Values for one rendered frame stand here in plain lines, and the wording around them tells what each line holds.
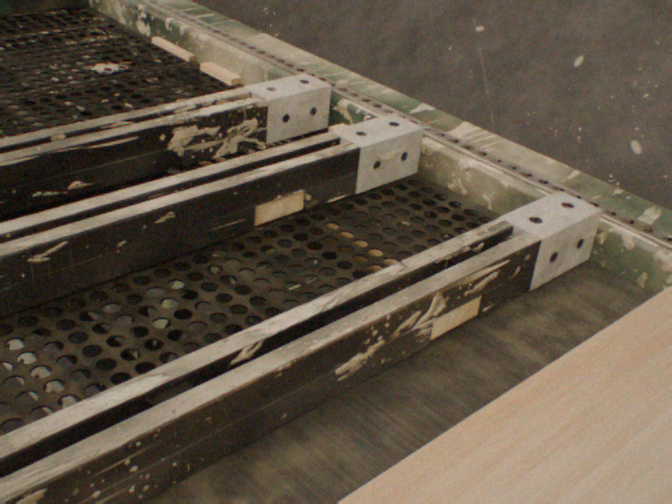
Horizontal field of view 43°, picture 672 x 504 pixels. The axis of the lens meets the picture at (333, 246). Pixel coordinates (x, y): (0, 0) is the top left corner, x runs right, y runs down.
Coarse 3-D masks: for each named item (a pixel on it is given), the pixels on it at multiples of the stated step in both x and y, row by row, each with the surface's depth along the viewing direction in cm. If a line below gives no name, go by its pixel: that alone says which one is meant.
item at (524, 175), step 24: (144, 0) 168; (192, 24) 157; (240, 48) 149; (288, 72) 141; (312, 72) 141; (360, 96) 133; (408, 120) 127; (456, 144) 120; (504, 168) 115; (552, 192) 110; (576, 192) 110; (600, 216) 106; (624, 216) 106
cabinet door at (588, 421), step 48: (624, 336) 90; (528, 384) 81; (576, 384) 82; (624, 384) 83; (480, 432) 75; (528, 432) 76; (576, 432) 77; (624, 432) 77; (384, 480) 69; (432, 480) 69; (480, 480) 70; (528, 480) 71; (576, 480) 71; (624, 480) 72
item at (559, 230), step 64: (448, 256) 91; (512, 256) 92; (576, 256) 104; (320, 320) 79; (384, 320) 80; (128, 384) 68; (192, 384) 71; (256, 384) 71; (320, 384) 77; (0, 448) 61; (64, 448) 64; (128, 448) 63; (192, 448) 68
